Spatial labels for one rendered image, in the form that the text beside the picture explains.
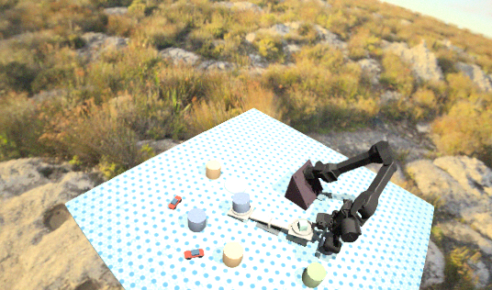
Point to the white balance beam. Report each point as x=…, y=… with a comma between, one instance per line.
x=274, y=226

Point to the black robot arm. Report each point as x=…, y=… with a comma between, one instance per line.
x=367, y=201

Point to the red toy car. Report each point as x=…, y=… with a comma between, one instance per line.
x=175, y=201
x=197, y=253

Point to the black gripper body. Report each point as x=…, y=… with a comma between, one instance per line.
x=333, y=244

